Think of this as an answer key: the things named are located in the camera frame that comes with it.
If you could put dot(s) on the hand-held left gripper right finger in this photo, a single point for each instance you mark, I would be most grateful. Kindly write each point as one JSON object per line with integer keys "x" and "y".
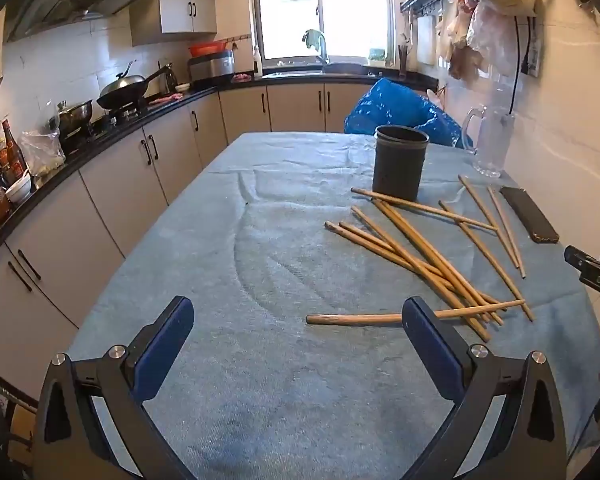
{"x": 430, "y": 345}

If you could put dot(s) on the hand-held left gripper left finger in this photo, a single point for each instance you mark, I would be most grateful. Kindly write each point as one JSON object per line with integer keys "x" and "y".
{"x": 165, "y": 345}

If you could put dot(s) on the bunch of wooden chopsticks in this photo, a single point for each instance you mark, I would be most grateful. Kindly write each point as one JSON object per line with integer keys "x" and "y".
{"x": 405, "y": 252}

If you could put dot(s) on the black perforated utensil holder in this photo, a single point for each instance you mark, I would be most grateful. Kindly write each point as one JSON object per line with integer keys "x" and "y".
{"x": 399, "y": 162}

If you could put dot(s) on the black smartphone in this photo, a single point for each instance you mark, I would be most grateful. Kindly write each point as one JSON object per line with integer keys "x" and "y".
{"x": 529, "y": 214}

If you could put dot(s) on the light blue table towel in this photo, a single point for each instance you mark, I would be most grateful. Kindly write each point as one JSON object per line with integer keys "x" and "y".
{"x": 260, "y": 270}

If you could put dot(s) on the clear glass pitcher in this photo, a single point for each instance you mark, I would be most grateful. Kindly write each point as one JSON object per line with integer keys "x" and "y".
{"x": 492, "y": 142}

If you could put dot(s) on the beige lower kitchen cabinets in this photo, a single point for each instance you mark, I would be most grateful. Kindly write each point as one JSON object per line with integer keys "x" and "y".
{"x": 120, "y": 180}

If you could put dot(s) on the beige kitchen cabinets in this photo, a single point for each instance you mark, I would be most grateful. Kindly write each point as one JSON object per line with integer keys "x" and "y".
{"x": 180, "y": 12}
{"x": 120, "y": 180}

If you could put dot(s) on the white bowl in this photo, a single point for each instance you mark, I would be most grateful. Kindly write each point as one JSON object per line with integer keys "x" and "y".
{"x": 20, "y": 189}

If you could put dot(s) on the white power strip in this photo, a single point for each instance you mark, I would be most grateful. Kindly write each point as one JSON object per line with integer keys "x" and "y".
{"x": 532, "y": 47}

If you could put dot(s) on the clear plastic bag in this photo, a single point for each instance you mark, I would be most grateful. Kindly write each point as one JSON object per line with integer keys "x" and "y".
{"x": 42, "y": 152}

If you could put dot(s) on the black gas stove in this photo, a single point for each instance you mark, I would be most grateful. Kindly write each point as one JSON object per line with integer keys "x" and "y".
{"x": 115, "y": 117}

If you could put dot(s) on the clear hanging plastic bags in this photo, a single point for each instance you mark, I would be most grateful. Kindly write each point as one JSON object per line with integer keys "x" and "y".
{"x": 480, "y": 40}

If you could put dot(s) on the blue plastic bag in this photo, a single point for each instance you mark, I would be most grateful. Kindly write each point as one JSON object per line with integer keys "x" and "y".
{"x": 385, "y": 110}

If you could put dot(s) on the steel cooking pot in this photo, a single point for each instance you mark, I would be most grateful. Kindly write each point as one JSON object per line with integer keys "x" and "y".
{"x": 74, "y": 117}

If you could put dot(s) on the plate of raw meat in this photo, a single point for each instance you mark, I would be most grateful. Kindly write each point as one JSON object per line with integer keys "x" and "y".
{"x": 241, "y": 78}
{"x": 166, "y": 98}

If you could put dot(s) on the row of sauce bottles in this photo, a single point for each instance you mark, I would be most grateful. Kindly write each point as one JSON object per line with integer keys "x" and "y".
{"x": 10, "y": 152}

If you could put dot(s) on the black kitchen countertop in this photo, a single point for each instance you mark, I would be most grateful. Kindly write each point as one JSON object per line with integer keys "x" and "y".
{"x": 200, "y": 92}

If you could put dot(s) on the black wok with lid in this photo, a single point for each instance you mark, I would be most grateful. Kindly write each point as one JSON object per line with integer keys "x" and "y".
{"x": 125, "y": 90}

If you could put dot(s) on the white hanging cutting board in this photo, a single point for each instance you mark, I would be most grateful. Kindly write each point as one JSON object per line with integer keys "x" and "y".
{"x": 426, "y": 42}

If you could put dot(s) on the silver rice cooker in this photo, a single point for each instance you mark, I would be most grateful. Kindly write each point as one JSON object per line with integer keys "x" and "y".
{"x": 212, "y": 67}

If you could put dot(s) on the white dish soap bottle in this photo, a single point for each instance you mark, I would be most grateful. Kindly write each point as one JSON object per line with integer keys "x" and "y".
{"x": 257, "y": 62}

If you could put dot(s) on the red plastic basin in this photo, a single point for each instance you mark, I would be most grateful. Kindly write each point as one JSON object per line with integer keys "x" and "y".
{"x": 208, "y": 49}

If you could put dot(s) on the chrome kitchen faucet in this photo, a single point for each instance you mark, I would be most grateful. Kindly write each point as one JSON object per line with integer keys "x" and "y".
{"x": 320, "y": 45}

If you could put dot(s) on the beige upper kitchen cabinets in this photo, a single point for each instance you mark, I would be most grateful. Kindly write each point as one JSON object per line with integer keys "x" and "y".
{"x": 180, "y": 12}

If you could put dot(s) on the steel range hood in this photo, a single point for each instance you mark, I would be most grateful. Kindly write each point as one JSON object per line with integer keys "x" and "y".
{"x": 80, "y": 2}

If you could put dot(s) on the kitchen window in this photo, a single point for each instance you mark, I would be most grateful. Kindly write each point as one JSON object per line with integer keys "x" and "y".
{"x": 290, "y": 5}

